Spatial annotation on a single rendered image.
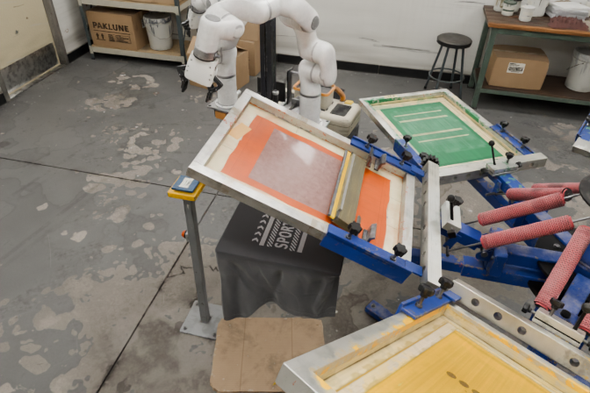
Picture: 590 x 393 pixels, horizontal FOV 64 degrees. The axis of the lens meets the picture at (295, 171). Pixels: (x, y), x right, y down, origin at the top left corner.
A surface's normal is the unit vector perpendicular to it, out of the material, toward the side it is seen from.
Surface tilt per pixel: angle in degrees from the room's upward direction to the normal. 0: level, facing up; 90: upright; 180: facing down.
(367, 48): 90
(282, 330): 0
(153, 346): 0
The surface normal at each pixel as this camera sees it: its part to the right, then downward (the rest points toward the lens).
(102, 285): 0.02, -0.81
